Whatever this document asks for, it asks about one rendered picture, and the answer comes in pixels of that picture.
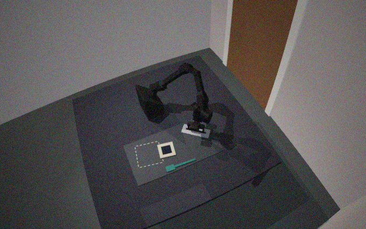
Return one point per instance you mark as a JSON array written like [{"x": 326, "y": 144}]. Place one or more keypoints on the grey flat mat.
[{"x": 187, "y": 147}]

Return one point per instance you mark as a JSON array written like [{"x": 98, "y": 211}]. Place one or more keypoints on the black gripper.
[{"x": 196, "y": 124}]

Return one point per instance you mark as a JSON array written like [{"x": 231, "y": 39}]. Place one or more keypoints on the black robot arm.
[{"x": 202, "y": 97}]

